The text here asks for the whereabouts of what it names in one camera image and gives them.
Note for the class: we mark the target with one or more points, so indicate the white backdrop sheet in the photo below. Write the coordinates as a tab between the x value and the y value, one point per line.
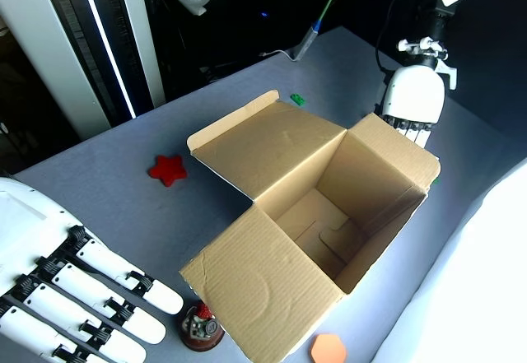
473	276

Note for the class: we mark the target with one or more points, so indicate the grey table cloth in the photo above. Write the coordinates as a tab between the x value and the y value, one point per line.
123	198

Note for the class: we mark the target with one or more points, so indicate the brown cupcake toy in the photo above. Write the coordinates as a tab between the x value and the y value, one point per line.
203	330

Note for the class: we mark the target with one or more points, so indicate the orange hexagon block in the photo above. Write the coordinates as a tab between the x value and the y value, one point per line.
327	348

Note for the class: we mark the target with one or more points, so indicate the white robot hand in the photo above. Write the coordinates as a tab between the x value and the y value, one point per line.
33	231
416	95

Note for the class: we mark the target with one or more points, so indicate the small green toy brick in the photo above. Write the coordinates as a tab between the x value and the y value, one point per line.
298	99

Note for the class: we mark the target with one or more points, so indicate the red star block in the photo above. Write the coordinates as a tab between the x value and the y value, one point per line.
166	169

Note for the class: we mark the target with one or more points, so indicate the brown cardboard box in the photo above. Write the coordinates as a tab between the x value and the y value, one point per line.
255	289

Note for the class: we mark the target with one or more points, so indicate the white machine frame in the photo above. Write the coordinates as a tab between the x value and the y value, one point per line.
41	29

